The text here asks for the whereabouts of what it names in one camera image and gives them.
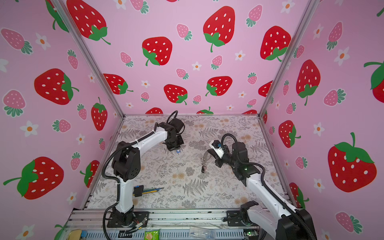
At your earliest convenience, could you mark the clear plastic bag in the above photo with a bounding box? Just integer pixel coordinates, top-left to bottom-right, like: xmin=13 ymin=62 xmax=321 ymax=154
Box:
xmin=189 ymin=227 xmax=216 ymax=240

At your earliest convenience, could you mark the green packet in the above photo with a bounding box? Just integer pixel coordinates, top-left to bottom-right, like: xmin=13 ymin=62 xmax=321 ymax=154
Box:
xmin=144 ymin=230 xmax=160 ymax=240

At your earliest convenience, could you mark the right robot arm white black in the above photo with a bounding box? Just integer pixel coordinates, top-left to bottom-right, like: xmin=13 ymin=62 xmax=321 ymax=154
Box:
xmin=207 ymin=134 xmax=317 ymax=240

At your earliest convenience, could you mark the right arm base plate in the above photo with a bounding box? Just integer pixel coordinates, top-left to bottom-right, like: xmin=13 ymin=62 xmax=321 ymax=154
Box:
xmin=223 ymin=209 xmax=258 ymax=227

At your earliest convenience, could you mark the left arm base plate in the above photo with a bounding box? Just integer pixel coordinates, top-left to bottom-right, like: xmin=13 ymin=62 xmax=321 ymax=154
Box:
xmin=107 ymin=209 xmax=150 ymax=228

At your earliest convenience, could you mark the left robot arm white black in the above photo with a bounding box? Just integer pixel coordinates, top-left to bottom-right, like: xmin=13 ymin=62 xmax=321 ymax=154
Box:
xmin=102 ymin=111 xmax=185 ymax=226

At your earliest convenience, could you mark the aluminium rail frame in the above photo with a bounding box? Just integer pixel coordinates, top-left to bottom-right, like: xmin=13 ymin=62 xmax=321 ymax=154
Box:
xmin=55 ymin=209 xmax=274 ymax=240

